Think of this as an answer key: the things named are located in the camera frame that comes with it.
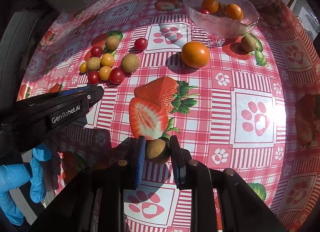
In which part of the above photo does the blue gloved left hand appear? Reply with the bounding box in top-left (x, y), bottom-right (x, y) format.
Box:
top-left (1, 143), bottom-right (52, 226)

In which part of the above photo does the red cherry tomato cluster bottom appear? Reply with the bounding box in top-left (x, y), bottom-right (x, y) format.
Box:
top-left (87, 71), bottom-right (100, 86)

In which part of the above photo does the red cherry tomato cluster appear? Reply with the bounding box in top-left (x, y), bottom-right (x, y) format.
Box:
top-left (110, 68), bottom-right (125, 85)
top-left (87, 71), bottom-right (100, 86)
top-left (90, 46), bottom-right (103, 57)

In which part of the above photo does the yellow cherry tomato cluster lower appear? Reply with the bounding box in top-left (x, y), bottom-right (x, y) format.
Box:
top-left (98, 66), bottom-right (112, 81)

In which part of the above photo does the yellow cherry tomato cluster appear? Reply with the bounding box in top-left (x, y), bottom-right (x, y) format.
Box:
top-left (101, 53), bottom-right (115, 68)
top-left (98, 66), bottom-right (112, 81)

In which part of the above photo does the small yellow tomato cluster left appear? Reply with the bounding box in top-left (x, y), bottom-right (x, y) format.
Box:
top-left (79, 62), bottom-right (88, 74)

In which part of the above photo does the red cherry tomato cluster right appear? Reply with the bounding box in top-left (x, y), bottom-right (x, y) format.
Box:
top-left (110, 68), bottom-right (125, 85)

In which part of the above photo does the brown longan cluster centre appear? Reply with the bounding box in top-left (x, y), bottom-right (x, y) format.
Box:
top-left (87, 57), bottom-right (101, 71)

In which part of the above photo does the brown longan cluster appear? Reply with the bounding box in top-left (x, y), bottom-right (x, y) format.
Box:
top-left (121, 54), bottom-right (140, 73)
top-left (105, 35), bottom-right (120, 50)
top-left (87, 57), bottom-right (101, 71)

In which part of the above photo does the yellow cherry tomato cluster upper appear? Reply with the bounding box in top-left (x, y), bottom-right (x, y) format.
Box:
top-left (101, 53), bottom-right (115, 68)

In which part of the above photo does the red cherry tomato cluster top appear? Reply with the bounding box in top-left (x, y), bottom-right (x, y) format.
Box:
top-left (90, 46), bottom-right (103, 57)

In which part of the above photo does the brown longan cluster right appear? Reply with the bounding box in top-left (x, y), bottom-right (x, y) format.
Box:
top-left (121, 54), bottom-right (140, 73)

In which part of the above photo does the brown longan cluster top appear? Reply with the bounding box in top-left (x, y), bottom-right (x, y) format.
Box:
top-left (105, 35), bottom-right (120, 50)

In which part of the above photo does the lone red cherry tomato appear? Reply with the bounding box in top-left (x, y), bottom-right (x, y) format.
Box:
top-left (134, 37), bottom-right (148, 51)

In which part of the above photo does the red checkered fruit tablecloth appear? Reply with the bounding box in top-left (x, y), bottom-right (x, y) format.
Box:
top-left (18, 0), bottom-right (319, 231)

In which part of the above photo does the smooth orange mandarin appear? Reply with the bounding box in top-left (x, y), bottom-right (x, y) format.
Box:
top-left (181, 42), bottom-right (210, 68)

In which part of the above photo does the red cherry tomato in bowl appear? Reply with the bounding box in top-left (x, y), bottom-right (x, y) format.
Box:
top-left (199, 9), bottom-right (210, 14)

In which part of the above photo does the clear glass bowl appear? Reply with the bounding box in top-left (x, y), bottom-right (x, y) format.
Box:
top-left (182, 0), bottom-right (260, 38)

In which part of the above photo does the orange mandarin in bowl left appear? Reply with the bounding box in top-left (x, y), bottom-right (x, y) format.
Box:
top-left (201, 0), bottom-right (219, 14)

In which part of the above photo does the orange mandarin in bowl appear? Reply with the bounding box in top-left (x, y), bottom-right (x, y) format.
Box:
top-left (225, 3), bottom-right (244, 21)
top-left (201, 0), bottom-right (219, 14)

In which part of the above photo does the orange mandarin in bowl right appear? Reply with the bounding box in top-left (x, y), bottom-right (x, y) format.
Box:
top-left (225, 3), bottom-right (244, 21)

